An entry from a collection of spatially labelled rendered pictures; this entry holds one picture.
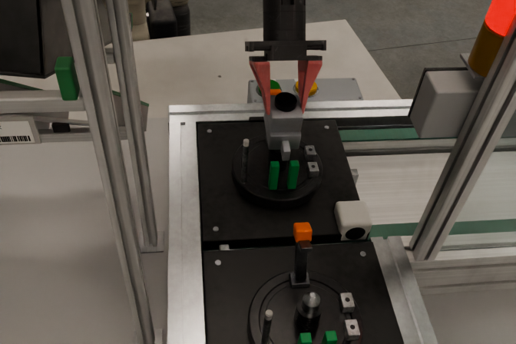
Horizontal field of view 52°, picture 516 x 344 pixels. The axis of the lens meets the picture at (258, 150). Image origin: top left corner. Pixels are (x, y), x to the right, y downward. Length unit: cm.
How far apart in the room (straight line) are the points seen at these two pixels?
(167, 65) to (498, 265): 78
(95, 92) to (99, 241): 50
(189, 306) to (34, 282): 27
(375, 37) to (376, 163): 208
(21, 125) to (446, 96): 42
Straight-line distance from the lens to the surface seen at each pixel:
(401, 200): 91
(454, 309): 89
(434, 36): 313
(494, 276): 90
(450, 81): 62
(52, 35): 49
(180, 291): 72
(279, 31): 71
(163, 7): 164
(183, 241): 77
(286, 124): 73
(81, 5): 38
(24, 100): 45
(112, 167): 49
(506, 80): 58
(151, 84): 117
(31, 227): 95
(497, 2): 57
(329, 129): 92
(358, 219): 77
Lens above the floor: 159
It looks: 46 degrees down
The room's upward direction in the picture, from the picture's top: 5 degrees clockwise
